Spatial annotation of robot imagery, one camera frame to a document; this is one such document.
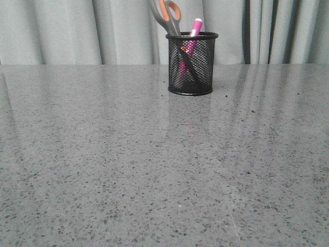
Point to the pink marker pen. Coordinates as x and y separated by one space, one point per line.
189 48

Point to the grey orange scissors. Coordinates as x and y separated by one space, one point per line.
168 15

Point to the black mesh pen holder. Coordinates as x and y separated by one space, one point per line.
198 80

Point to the grey curtain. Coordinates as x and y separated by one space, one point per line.
125 32

